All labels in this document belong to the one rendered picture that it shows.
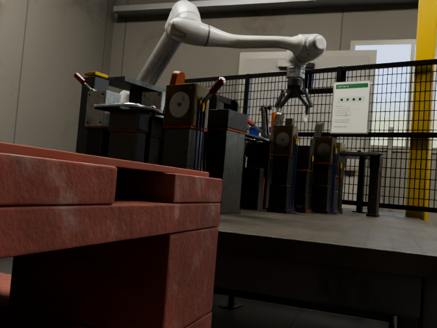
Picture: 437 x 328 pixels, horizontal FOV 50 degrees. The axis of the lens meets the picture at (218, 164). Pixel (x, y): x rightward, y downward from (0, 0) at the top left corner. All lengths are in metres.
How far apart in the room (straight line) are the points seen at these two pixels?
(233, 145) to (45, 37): 3.45
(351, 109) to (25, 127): 2.88
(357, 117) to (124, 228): 2.59
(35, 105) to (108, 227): 4.35
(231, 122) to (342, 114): 1.44
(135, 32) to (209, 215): 5.21
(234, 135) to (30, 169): 1.33
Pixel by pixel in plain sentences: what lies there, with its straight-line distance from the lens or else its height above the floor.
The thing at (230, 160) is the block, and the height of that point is 0.87.
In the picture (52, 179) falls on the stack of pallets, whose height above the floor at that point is 0.79.
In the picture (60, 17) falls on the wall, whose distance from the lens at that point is 4.94.
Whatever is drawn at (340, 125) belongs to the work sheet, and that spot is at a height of 1.20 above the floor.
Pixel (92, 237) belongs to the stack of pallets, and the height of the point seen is 0.76.
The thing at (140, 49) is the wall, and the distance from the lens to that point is 5.45.
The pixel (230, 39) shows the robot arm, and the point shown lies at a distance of 2.26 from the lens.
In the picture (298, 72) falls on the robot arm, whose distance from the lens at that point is 2.35.
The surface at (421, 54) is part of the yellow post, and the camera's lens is 2.83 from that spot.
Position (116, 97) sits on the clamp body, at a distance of 1.56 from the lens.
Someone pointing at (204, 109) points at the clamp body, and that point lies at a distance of 1.31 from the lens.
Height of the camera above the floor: 0.79
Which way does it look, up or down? 3 degrees up
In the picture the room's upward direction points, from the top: 5 degrees clockwise
